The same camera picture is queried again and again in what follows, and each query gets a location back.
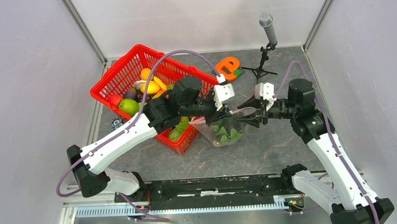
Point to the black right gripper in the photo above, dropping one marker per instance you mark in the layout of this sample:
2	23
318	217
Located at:
253	102

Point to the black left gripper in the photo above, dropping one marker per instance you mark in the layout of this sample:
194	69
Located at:
217	116

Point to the green toy leafy vegetable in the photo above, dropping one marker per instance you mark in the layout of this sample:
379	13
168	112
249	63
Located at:
227	132

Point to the clear dotted zip bag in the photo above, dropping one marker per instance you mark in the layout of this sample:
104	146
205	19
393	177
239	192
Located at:
206	130

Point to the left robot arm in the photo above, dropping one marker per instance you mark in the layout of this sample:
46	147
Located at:
90	164

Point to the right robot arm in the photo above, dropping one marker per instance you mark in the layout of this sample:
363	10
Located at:
351	200

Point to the black microphone tripod stand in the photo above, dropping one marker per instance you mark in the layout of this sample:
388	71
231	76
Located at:
260	72

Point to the light green toy cabbage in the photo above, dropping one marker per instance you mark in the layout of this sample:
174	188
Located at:
177	131

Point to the orange letter e block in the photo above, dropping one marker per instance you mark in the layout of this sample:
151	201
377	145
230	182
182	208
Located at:
230	67

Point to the yellow toy lemon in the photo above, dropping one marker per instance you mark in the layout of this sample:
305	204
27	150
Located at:
150	87

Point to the orange yellow round fruit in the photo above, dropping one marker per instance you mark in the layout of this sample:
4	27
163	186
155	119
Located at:
145	74

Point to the white toy garlic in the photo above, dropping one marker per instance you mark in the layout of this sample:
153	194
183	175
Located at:
139	84

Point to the green toy apple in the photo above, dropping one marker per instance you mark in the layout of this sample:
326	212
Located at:
129	106

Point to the purple toy fig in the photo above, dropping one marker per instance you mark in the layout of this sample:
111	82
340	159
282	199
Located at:
131	94

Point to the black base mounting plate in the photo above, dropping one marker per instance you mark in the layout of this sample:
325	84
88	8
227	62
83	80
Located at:
225	191

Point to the small cartoon owl paddle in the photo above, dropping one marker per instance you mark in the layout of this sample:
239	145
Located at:
116	123

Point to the red plastic shopping basket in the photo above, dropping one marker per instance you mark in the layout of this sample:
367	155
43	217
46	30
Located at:
124	72

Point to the grey microphone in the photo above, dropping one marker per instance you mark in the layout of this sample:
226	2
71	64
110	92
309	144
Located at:
266	22

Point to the red strawberry toy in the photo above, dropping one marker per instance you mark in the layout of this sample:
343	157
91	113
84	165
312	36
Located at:
114	101

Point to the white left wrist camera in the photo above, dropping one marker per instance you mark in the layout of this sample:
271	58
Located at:
223	92

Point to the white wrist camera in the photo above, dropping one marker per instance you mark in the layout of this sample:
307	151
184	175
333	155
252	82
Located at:
265	94
223	92

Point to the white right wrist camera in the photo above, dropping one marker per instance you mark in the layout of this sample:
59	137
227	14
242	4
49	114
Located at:
265	94

